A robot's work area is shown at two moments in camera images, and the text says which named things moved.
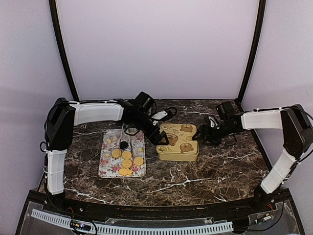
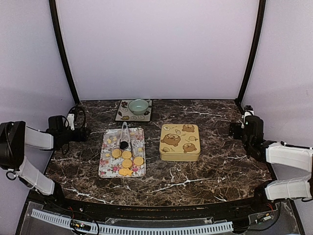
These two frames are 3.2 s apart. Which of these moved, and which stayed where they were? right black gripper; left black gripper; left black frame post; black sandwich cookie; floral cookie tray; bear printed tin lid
Moved: right black gripper; left black gripper
Stayed: bear printed tin lid; left black frame post; black sandwich cookie; floral cookie tray
